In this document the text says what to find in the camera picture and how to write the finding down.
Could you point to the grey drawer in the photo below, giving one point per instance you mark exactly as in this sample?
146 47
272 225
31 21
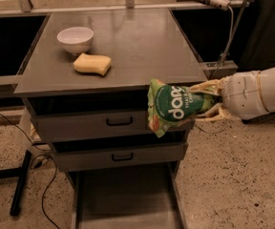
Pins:
91 125
132 197
119 157

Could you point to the white ceramic bowl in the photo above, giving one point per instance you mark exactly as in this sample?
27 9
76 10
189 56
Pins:
76 40

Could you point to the grey drawer cabinet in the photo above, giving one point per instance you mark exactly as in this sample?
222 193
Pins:
143 45

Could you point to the grey bottom drawer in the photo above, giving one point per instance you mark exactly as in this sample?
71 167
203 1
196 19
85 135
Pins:
132 197

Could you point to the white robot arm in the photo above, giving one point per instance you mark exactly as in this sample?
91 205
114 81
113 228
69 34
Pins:
267 88

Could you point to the green rice chip bag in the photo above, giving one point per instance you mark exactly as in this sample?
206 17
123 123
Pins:
172 106

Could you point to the dark side cabinet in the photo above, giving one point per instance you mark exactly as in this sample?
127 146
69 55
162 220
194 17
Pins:
256 38

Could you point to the grey middle drawer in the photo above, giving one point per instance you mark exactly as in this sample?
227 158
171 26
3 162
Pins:
119 157

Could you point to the black table leg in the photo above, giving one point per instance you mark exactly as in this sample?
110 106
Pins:
22 176

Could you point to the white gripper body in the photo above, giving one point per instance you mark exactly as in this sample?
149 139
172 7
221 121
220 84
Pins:
241 94

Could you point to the grey top drawer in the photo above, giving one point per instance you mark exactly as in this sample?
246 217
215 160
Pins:
91 125

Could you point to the yellow sponge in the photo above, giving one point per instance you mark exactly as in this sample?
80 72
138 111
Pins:
87 63

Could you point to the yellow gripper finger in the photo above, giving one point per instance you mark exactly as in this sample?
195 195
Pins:
213 87
216 113

